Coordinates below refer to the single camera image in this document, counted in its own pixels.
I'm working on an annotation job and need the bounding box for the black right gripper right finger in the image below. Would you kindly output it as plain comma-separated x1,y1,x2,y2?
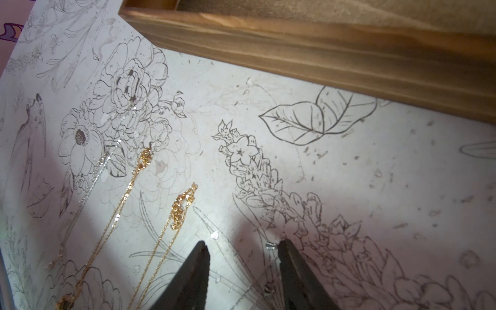
278,240,339,310

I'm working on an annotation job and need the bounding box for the silver crystal bead necklace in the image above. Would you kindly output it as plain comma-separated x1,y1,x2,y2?
211,230,280,310

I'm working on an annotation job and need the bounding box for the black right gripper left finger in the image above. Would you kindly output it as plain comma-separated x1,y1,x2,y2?
151,241,211,310

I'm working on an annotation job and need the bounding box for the wooden jewelry display stand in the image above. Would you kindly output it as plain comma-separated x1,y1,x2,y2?
118,1,495,123

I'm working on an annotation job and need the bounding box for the thin gold pendant necklace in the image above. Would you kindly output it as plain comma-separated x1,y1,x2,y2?
127,181,198,310

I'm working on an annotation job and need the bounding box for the gold chain necklace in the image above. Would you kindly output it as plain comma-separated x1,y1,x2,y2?
56,146,154,310

